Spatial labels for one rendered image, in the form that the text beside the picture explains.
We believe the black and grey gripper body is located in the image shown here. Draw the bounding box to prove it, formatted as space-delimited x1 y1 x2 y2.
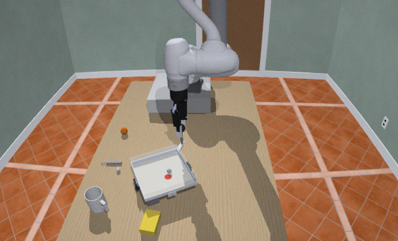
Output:
170 89 188 110

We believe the orange ball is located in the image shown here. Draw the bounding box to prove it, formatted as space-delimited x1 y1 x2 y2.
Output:
120 128 128 135

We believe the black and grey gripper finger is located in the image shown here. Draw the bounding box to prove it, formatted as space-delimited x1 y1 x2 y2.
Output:
170 103 183 138
181 99 187 132

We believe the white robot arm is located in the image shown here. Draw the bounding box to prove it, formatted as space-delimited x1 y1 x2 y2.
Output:
164 0 239 94

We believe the yellow rectangular block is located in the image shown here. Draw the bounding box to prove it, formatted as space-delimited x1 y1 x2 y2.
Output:
139 209 162 236

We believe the grey mug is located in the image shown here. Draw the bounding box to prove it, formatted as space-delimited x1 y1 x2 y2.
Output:
84 187 109 213

